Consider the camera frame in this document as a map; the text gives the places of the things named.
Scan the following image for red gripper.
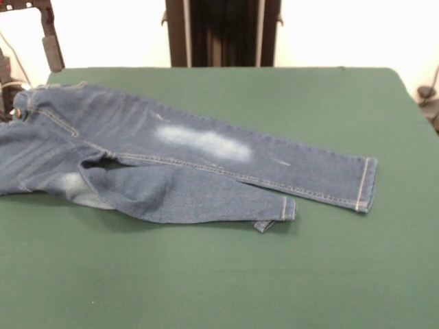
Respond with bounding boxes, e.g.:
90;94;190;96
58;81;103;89
0;0;67;73

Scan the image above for blue denim jeans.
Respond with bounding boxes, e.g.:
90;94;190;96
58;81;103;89
0;81;379;234

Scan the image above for dark green table cloth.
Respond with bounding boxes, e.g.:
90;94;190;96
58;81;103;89
0;66;439;329

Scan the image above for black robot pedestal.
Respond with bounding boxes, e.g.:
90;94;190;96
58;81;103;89
160;0;285;68

